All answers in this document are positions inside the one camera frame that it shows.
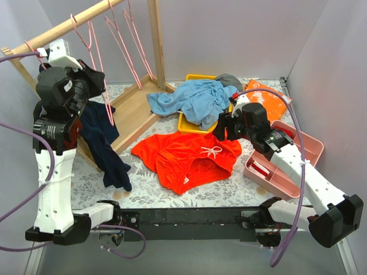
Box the orange mesh shorts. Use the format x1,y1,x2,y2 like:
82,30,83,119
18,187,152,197
131,132,242,195

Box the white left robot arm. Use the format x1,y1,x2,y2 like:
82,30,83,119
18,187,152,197
25,59,122,246

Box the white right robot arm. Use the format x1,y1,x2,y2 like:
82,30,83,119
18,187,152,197
212,103,364,248

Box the light blue shorts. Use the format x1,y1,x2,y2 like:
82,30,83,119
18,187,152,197
147,80,238,131

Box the pink hanger with navy garment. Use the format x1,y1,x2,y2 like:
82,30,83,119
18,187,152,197
25,41,47,70

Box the orange worn folded cloth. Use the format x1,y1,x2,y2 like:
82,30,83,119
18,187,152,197
244,79,292,123

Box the grey garment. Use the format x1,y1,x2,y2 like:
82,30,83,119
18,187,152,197
215,73,244,92

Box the yellow plastic tray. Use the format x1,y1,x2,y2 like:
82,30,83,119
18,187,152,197
177,76,238,132

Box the red white cloth in organizer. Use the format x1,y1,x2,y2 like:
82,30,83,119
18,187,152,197
248,161,270,179

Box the navy blue garment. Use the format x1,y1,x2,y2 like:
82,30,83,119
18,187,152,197
39,64,133,193

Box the pink compartment organizer box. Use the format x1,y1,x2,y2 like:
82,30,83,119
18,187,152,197
243,132,324,201

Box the wooden clothes rack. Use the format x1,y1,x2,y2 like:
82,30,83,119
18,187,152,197
0,0,182,172

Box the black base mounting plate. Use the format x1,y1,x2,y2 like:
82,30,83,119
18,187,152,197
99,208,296,248

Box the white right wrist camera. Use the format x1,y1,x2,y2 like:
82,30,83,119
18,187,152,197
229,92,250,118

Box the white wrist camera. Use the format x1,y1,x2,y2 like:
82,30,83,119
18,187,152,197
37,38,83,72
229,92,250,118

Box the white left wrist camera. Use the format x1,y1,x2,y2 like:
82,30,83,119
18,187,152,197
37,38,83,72

